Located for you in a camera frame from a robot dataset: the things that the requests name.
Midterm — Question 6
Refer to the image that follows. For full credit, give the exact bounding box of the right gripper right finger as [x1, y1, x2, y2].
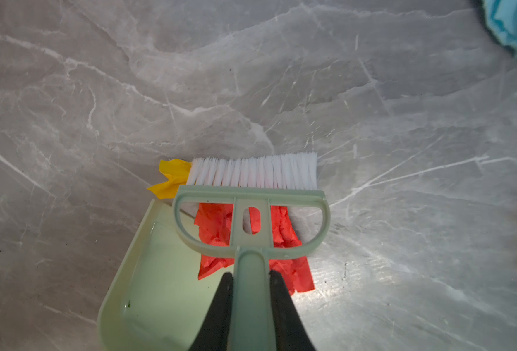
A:
[269, 271, 315, 351]

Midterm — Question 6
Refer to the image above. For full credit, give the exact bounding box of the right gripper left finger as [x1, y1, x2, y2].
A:
[189, 272, 233, 351]

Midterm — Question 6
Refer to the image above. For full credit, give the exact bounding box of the green dustpan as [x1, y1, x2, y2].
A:
[97, 200, 233, 350]

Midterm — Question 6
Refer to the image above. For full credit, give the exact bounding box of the red paper scrap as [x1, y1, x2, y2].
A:
[194, 203, 315, 294]

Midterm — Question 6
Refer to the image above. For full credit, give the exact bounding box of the green hand brush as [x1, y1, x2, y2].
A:
[172, 152, 331, 350]

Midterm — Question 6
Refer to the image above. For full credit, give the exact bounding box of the small yellow paper scrap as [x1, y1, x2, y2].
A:
[148, 159, 192, 200]

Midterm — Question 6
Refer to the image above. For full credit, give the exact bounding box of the teal paper scrap right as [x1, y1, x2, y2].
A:
[482, 0, 517, 56]

